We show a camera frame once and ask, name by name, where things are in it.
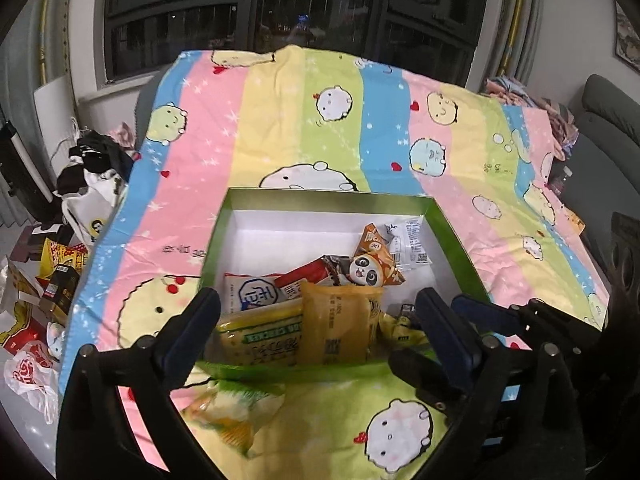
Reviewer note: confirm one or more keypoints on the dark framed window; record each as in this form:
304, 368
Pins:
300, 0

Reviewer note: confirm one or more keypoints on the red snack packet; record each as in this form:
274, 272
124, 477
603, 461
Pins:
300, 280

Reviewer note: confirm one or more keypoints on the dark cardboard box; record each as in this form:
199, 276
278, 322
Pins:
62, 287

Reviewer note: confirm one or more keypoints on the grey sofa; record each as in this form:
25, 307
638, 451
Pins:
600, 160

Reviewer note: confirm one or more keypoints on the orange panda snack packet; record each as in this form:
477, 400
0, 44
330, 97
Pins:
365, 265

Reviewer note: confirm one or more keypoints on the green yellow snack bag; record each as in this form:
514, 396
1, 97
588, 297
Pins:
230, 415

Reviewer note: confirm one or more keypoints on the red yellow carton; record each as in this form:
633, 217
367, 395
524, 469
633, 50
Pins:
22, 330

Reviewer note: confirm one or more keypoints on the green cardboard box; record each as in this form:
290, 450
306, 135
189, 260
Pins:
280, 240

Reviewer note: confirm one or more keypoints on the white tote bag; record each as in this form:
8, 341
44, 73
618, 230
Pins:
92, 215

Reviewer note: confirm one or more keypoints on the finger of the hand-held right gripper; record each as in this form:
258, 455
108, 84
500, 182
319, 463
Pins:
490, 312
415, 370

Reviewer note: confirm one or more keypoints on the colourful clothes pile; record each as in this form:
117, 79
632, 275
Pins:
530, 105

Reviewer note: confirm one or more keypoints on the red white plastic bag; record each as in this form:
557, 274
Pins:
30, 375

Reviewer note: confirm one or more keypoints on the grey curtain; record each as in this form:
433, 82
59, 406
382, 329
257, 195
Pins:
30, 35
520, 20

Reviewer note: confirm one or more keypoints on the white blue snack packet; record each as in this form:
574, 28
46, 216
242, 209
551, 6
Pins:
250, 292

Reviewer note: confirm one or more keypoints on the orange yellow snack packet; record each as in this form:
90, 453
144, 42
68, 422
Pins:
340, 325

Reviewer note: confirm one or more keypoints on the black clothes pile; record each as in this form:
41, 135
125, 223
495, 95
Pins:
95, 155

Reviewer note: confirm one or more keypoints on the framed wall picture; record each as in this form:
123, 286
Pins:
627, 35

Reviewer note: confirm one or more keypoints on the clear nut snack packet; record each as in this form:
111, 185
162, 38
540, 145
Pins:
407, 242

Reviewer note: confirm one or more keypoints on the yellow cardboard box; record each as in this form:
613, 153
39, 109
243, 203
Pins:
60, 255

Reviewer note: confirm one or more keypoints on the blue plush toy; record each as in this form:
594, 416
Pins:
57, 337

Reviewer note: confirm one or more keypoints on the olive yellow snack packet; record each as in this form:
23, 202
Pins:
395, 332

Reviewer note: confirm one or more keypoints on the black upright vacuum cleaner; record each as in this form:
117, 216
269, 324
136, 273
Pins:
25, 170

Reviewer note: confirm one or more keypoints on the white cylinder tower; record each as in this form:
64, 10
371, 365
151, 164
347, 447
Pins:
55, 105

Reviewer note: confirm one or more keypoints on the yellow cracker packet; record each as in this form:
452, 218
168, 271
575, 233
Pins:
260, 340

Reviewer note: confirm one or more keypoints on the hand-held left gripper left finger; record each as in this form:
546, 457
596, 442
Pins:
192, 325

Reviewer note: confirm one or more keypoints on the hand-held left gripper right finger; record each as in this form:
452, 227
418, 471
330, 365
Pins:
445, 335

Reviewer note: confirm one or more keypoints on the striped cartoon printed blanket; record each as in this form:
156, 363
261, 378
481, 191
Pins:
300, 135

